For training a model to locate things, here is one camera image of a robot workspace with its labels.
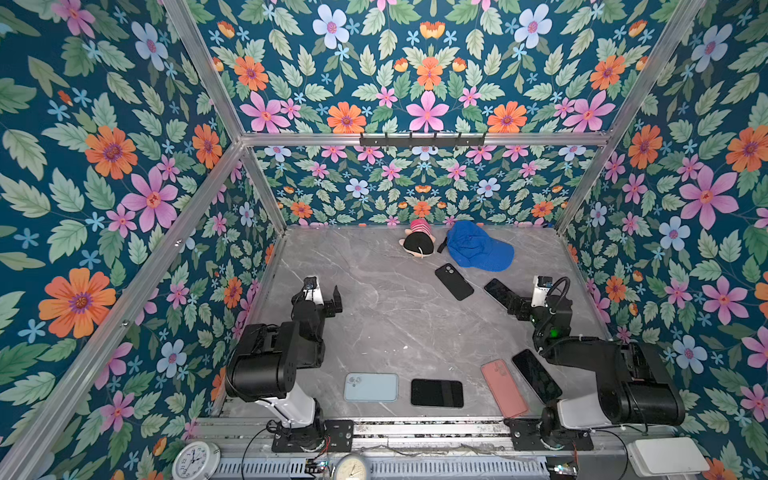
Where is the black hook rail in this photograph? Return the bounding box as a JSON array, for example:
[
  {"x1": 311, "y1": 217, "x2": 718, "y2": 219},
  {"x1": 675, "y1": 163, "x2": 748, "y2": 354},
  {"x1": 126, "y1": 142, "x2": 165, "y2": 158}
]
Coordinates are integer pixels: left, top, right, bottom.
[{"x1": 359, "y1": 132, "x2": 486, "y2": 149}]

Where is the white round clock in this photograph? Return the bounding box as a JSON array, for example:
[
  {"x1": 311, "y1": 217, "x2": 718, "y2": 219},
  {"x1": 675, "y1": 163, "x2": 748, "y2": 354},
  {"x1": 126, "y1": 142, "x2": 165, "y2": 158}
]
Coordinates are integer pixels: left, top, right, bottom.
[{"x1": 171, "y1": 441, "x2": 221, "y2": 480}]

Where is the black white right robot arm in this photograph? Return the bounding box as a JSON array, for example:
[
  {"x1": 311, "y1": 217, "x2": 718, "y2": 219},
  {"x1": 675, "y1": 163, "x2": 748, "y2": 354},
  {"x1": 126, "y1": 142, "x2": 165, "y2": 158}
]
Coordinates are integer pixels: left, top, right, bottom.
[{"x1": 507, "y1": 293, "x2": 685, "y2": 448}]

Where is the white rectangular box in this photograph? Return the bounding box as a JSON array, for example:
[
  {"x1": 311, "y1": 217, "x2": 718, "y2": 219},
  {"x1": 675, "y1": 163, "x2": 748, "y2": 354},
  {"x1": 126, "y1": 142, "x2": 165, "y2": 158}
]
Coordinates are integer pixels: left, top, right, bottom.
[{"x1": 627, "y1": 437, "x2": 709, "y2": 479}]

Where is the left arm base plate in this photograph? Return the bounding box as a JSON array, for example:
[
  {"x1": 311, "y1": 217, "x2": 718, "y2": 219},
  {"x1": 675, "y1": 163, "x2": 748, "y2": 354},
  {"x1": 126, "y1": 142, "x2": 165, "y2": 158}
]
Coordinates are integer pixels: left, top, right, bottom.
[{"x1": 271, "y1": 420, "x2": 355, "y2": 454}]

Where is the white vented strip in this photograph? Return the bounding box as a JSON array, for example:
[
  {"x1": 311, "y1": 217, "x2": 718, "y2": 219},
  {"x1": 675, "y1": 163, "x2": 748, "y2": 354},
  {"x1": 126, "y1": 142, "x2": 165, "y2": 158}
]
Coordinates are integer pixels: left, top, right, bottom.
[{"x1": 213, "y1": 457, "x2": 550, "y2": 479}]

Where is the pink phone case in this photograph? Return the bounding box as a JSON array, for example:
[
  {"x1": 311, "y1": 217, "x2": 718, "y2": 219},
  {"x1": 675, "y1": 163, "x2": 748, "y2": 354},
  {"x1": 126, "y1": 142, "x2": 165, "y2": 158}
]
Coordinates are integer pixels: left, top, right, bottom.
[{"x1": 481, "y1": 359, "x2": 529, "y2": 418}]

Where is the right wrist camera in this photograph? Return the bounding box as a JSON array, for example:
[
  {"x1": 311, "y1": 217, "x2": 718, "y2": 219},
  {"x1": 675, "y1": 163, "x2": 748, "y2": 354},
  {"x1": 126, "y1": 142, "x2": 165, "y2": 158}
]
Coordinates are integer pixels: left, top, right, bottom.
[{"x1": 531, "y1": 275, "x2": 553, "y2": 307}]

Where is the blue baseball cap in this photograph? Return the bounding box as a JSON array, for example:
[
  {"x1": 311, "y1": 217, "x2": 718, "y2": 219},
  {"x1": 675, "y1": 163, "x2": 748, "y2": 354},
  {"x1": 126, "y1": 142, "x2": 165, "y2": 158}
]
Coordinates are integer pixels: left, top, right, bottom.
[{"x1": 437, "y1": 220, "x2": 515, "y2": 272}]

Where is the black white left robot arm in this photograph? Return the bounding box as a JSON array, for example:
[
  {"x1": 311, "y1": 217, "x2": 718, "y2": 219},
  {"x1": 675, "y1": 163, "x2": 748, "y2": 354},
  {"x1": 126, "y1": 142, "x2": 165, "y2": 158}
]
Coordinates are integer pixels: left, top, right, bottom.
[{"x1": 224, "y1": 276, "x2": 343, "y2": 441}]

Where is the aluminium front rail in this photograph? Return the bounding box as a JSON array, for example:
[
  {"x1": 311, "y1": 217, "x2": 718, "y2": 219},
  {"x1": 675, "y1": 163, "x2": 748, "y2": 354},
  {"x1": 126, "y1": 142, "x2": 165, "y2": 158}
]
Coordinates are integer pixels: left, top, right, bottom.
[{"x1": 192, "y1": 416, "x2": 642, "y2": 452}]

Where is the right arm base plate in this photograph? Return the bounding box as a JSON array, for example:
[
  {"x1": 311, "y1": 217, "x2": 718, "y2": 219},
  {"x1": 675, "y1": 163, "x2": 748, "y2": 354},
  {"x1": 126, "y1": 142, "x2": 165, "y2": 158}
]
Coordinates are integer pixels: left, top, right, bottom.
[{"x1": 504, "y1": 418, "x2": 594, "y2": 451}]

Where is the round timer gauge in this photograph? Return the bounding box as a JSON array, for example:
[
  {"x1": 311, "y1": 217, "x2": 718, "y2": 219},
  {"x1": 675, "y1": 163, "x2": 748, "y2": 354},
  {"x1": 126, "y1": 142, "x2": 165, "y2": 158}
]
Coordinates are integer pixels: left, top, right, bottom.
[{"x1": 332, "y1": 453, "x2": 370, "y2": 480}]

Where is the light blue phone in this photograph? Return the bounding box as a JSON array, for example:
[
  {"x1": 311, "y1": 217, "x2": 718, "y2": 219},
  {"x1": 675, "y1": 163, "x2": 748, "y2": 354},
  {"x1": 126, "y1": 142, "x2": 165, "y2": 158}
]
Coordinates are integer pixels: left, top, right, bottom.
[{"x1": 344, "y1": 372, "x2": 399, "y2": 403}]

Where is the plush doll pink striped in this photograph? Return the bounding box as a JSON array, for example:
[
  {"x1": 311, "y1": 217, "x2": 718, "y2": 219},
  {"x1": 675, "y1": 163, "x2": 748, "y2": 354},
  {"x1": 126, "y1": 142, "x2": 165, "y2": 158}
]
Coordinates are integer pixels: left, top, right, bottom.
[{"x1": 399, "y1": 218, "x2": 435, "y2": 258}]

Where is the black smartphone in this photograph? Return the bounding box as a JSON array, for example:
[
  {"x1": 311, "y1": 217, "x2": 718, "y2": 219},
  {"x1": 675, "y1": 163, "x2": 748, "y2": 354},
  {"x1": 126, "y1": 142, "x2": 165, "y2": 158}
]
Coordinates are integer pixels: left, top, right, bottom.
[
  {"x1": 484, "y1": 278, "x2": 518, "y2": 311},
  {"x1": 512, "y1": 349, "x2": 563, "y2": 404}
]

